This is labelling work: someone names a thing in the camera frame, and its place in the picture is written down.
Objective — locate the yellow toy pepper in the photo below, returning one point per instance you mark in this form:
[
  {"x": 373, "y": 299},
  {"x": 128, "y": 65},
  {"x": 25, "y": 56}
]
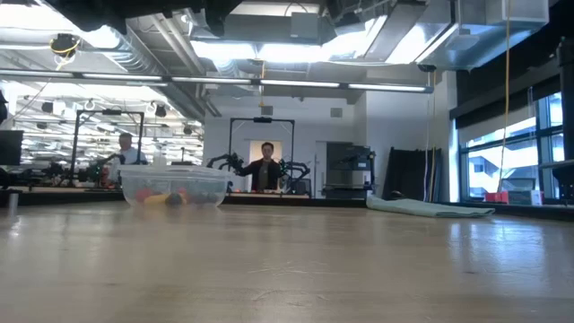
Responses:
[{"x": 157, "y": 199}]

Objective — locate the black background robot arm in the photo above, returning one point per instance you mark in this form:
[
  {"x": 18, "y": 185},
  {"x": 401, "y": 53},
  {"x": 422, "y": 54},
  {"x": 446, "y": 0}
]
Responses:
[
  {"x": 296, "y": 168},
  {"x": 224, "y": 160}
]

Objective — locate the clear plastic tupperware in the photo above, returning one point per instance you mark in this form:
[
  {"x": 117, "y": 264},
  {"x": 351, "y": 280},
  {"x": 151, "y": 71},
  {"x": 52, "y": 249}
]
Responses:
[{"x": 143, "y": 177}]

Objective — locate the person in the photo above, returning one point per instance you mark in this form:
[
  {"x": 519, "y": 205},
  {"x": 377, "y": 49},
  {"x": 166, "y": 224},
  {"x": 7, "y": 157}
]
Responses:
[
  {"x": 127, "y": 152},
  {"x": 264, "y": 168}
]

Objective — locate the long ceiling light strip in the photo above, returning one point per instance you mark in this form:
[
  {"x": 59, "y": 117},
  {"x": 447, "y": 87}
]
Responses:
[{"x": 211, "y": 81}]

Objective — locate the black leaning panel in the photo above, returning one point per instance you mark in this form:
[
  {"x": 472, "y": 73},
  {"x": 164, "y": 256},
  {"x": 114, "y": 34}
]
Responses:
[{"x": 412, "y": 175}]

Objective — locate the grey ceiling unit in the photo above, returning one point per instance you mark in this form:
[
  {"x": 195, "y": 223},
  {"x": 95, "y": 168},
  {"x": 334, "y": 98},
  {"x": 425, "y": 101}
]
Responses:
[{"x": 305, "y": 27}]

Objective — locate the green folded towel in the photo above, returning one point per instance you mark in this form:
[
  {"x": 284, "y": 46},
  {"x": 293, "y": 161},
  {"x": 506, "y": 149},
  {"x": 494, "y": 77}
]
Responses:
[{"x": 426, "y": 207}]

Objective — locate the background robot workstation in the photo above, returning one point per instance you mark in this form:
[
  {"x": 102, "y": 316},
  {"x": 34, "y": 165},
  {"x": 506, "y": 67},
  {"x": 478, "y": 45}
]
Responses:
[{"x": 89, "y": 172}]

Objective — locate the red box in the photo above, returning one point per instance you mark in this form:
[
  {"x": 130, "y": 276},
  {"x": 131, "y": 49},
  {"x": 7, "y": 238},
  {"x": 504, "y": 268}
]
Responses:
[{"x": 495, "y": 197}]

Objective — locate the black monitor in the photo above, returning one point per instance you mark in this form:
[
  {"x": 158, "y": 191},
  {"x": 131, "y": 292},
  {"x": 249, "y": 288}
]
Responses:
[{"x": 11, "y": 148}]

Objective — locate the grey wall vent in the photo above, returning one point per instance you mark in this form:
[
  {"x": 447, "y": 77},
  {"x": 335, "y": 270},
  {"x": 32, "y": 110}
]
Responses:
[{"x": 336, "y": 112}]

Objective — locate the black frame knob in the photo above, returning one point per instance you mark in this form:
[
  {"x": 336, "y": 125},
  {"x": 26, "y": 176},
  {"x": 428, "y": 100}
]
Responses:
[{"x": 396, "y": 195}]

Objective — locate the black table frame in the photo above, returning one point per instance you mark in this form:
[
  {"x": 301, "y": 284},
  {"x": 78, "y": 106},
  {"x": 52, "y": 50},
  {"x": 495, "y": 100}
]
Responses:
[{"x": 67, "y": 197}]

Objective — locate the large silver air duct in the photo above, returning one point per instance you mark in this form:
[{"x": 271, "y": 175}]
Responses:
[{"x": 493, "y": 36}]

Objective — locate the black vertical post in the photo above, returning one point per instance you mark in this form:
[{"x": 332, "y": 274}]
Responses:
[{"x": 566, "y": 112}]

